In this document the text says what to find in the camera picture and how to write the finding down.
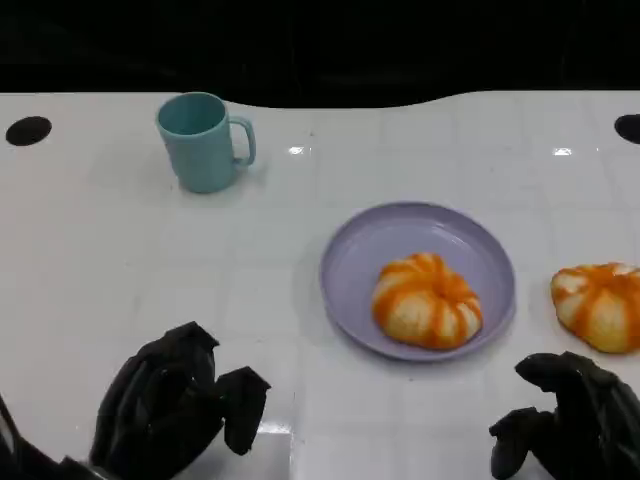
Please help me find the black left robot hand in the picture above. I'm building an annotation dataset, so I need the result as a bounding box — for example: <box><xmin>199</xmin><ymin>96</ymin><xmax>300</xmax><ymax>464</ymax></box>
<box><xmin>88</xmin><ymin>321</ymin><xmax>273</xmax><ymax>480</ymax></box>

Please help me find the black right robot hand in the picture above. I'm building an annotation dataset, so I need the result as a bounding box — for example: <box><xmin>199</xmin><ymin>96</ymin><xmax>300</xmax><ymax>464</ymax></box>
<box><xmin>488</xmin><ymin>350</ymin><xmax>640</xmax><ymax>480</ymax></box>

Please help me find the orange and white bread roll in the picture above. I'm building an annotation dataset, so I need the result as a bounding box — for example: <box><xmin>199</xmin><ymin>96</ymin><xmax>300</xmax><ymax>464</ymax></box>
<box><xmin>549</xmin><ymin>261</ymin><xmax>640</xmax><ymax>355</ymax></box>
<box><xmin>370</xmin><ymin>252</ymin><xmax>485</xmax><ymax>350</ymax></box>

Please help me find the lilac plate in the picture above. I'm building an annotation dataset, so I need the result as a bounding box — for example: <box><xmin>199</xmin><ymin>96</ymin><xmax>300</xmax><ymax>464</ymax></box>
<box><xmin>318</xmin><ymin>201</ymin><xmax>517</xmax><ymax>363</ymax></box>

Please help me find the pale green mug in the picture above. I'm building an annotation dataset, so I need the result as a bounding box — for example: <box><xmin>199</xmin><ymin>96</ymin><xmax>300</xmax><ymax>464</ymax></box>
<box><xmin>155</xmin><ymin>91</ymin><xmax>258</xmax><ymax>195</ymax></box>

